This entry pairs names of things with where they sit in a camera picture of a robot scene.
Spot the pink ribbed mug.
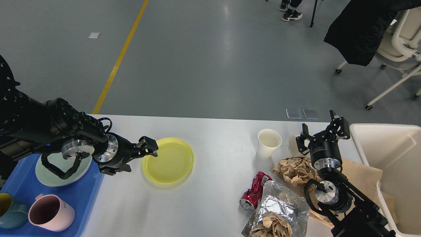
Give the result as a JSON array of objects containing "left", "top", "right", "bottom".
[{"left": 28, "top": 194, "right": 76, "bottom": 232}]

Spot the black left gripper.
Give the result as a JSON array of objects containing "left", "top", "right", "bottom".
[{"left": 93, "top": 132, "right": 159, "bottom": 176}]

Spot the person in black clothes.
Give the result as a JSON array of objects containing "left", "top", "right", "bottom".
[{"left": 279, "top": 0, "right": 302, "bottom": 21}]

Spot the blue plastic tray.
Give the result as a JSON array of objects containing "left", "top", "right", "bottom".
[{"left": 0, "top": 154, "right": 104, "bottom": 237}]

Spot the light green plate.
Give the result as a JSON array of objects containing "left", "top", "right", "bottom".
[{"left": 36, "top": 153, "right": 92, "bottom": 187}]

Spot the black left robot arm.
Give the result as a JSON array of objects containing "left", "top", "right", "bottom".
[{"left": 0, "top": 57, "right": 159, "bottom": 179}]

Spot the black jacket on chair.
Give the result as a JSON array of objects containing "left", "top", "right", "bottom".
[{"left": 324, "top": 0, "right": 421, "bottom": 66}]

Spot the crumpled brown paper ball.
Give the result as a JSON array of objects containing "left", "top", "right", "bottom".
[{"left": 272, "top": 157, "right": 322, "bottom": 187}]

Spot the silver foil bag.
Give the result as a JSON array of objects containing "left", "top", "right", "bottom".
[{"left": 241, "top": 180, "right": 310, "bottom": 237}]

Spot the crushed red soda can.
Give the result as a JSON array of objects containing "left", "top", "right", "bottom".
[{"left": 239, "top": 171, "right": 272, "bottom": 211}]

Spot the white plastic bin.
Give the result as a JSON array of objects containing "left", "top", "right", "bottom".
[{"left": 349, "top": 123, "right": 421, "bottom": 237}]

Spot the crumpled brown paper in bag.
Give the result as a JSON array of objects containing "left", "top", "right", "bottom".
[{"left": 251, "top": 212, "right": 293, "bottom": 237}]

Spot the white paper cup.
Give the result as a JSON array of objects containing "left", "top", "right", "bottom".
[{"left": 257, "top": 129, "right": 282, "bottom": 159}]

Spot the teal mug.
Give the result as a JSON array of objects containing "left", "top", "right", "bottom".
[{"left": 0, "top": 192, "right": 30, "bottom": 229}]

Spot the black tripod leg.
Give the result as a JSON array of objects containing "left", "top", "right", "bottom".
[{"left": 310, "top": 0, "right": 318, "bottom": 28}]

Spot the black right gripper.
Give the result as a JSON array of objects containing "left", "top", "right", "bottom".
[{"left": 296, "top": 110, "right": 351, "bottom": 171}]

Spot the yellow plastic plate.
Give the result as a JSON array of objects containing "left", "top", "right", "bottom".
[{"left": 141, "top": 137, "right": 194, "bottom": 185}]

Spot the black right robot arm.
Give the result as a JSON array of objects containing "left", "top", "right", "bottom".
[{"left": 296, "top": 110, "right": 396, "bottom": 237}]

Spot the flat brown paper bag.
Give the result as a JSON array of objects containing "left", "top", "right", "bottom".
[{"left": 293, "top": 158, "right": 399, "bottom": 228}]

